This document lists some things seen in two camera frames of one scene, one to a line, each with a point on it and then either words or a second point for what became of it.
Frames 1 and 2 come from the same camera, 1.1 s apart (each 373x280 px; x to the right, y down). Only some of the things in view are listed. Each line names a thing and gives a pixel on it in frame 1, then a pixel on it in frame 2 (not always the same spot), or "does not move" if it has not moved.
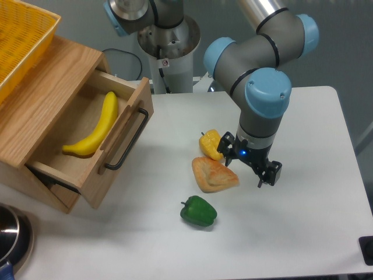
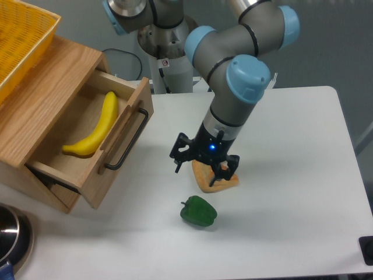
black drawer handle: x=132 y=143 does not move
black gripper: x=256 y=158 → x=210 y=147
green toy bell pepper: x=198 y=211 does not move
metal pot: x=17 y=237 does not move
